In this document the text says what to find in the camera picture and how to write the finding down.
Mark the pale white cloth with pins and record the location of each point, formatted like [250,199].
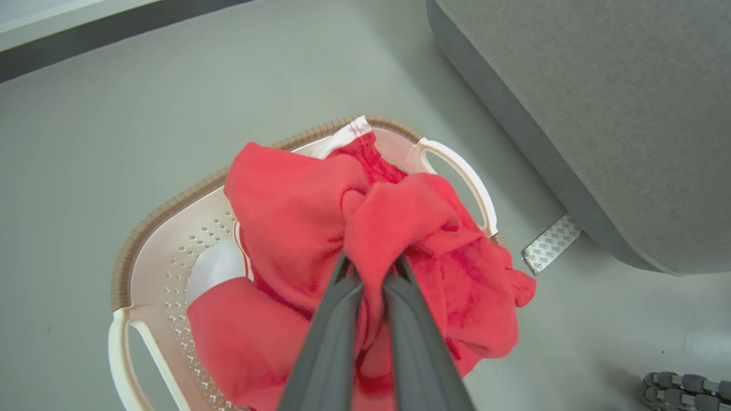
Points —
[214,268]

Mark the white and black baseboard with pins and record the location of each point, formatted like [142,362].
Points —
[85,40]

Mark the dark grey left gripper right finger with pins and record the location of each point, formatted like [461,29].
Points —
[422,348]

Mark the patterned white tape patch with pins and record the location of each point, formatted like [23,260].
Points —
[551,244]

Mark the grey robot base wheel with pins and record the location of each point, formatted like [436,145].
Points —
[685,391]

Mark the red garment with white trim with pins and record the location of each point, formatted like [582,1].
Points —
[285,211]

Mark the cream plastic laundry basket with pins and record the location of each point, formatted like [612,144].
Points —
[154,274]

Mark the grey fabric sofa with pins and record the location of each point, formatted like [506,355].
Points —
[617,114]

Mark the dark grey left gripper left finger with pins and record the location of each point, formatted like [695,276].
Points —
[325,348]

